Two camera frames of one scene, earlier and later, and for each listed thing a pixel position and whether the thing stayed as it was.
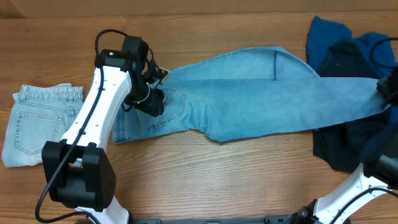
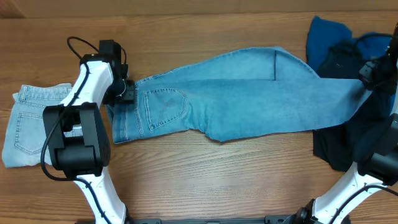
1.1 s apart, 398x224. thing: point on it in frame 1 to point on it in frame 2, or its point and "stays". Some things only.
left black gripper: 156,86 to 129,93
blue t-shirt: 376,49 stays
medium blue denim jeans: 231,95 stays
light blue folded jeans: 38,114 stays
